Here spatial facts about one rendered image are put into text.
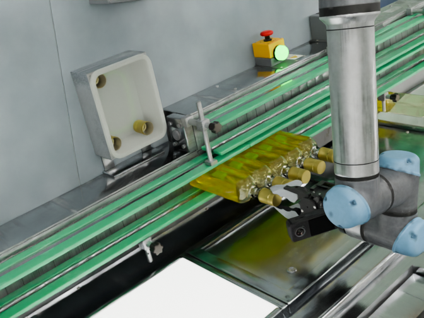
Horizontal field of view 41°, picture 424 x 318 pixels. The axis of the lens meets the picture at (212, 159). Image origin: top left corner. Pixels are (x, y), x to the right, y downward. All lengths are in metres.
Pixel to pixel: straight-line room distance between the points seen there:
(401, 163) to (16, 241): 0.80
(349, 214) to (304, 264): 0.36
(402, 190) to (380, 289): 0.27
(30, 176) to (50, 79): 0.23
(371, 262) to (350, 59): 0.52
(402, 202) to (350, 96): 0.25
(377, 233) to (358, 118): 0.28
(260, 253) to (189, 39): 0.63
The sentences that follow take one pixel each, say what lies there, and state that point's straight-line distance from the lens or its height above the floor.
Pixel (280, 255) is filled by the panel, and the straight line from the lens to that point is 1.33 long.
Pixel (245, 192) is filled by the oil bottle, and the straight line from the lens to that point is 1.33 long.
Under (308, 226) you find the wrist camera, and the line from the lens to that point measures 1.18.
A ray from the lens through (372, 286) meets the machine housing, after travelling 1.26.
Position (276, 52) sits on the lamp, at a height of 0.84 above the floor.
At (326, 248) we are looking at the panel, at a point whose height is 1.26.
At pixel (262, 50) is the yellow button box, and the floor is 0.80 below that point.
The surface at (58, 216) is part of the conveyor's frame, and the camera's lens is 1.33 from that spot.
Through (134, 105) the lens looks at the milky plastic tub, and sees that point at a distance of 1.48.
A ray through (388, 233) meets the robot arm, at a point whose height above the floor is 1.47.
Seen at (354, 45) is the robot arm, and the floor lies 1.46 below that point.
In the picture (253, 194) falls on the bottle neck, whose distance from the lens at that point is 1.33.
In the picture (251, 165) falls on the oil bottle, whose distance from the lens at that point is 1.41.
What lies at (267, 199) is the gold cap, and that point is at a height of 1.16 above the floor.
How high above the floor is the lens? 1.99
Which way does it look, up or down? 47 degrees down
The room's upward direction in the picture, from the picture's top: 106 degrees clockwise
